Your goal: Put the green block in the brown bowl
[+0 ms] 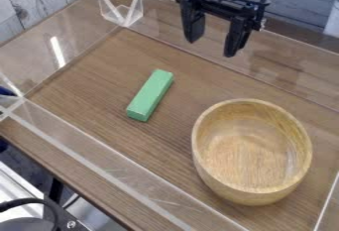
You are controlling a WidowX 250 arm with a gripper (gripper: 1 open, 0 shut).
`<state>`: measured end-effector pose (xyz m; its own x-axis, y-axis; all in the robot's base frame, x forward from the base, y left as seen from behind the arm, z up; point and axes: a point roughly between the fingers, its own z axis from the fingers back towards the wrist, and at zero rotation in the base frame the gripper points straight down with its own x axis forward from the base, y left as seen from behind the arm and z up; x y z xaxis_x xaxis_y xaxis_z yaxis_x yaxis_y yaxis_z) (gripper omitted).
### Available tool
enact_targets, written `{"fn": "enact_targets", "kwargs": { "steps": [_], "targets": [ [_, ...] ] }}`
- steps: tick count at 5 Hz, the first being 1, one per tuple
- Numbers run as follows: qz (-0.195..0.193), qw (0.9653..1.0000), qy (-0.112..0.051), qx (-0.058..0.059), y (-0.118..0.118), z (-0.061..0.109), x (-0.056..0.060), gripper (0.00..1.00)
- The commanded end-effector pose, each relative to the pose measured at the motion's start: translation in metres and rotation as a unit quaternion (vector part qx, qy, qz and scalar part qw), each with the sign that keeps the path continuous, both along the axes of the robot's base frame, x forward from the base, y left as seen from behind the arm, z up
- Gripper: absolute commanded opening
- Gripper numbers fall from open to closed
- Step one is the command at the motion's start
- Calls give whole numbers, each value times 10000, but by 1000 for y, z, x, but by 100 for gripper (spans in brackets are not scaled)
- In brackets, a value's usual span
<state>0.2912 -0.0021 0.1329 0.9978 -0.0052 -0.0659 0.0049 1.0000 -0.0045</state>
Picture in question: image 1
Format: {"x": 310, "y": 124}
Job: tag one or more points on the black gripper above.
{"x": 244, "y": 13}

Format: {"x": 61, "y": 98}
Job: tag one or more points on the clear acrylic enclosure wall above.
{"x": 77, "y": 67}

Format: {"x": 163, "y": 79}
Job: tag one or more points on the black metal bracket with screw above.
{"x": 68, "y": 222}

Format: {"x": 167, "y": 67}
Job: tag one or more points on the green rectangular block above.
{"x": 149, "y": 94}

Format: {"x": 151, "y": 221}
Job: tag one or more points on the clear acrylic corner bracket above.
{"x": 121, "y": 15}

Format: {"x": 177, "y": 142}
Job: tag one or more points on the light wooden bowl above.
{"x": 251, "y": 151}

